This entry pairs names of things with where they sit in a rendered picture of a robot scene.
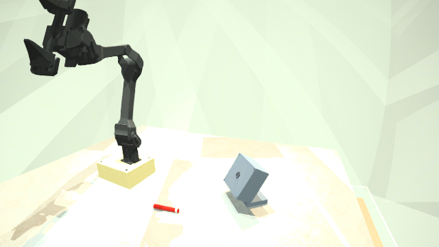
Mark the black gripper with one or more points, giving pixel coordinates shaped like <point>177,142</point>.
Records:
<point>42,59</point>

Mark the red peg with white band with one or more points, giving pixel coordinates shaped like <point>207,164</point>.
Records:
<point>157,206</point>

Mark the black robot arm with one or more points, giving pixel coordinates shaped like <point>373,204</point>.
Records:
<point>81,49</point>

